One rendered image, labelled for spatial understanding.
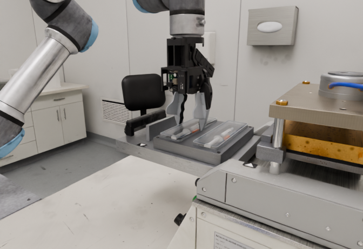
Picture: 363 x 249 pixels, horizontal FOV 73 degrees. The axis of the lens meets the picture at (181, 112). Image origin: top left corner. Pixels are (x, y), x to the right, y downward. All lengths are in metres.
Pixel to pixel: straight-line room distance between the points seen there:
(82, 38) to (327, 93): 0.72
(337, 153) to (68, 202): 0.69
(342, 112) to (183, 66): 0.30
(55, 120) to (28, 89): 2.21
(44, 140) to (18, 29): 1.29
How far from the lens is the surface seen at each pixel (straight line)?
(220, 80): 2.14
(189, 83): 0.51
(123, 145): 0.62
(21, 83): 0.84
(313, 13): 1.96
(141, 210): 0.75
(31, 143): 2.97
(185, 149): 0.51
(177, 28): 0.53
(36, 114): 2.93
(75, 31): 0.88
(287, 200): 0.40
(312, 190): 0.40
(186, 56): 0.52
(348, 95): 0.46
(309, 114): 0.37
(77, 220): 0.76
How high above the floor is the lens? 1.19
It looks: 15 degrees down
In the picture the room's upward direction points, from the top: straight up
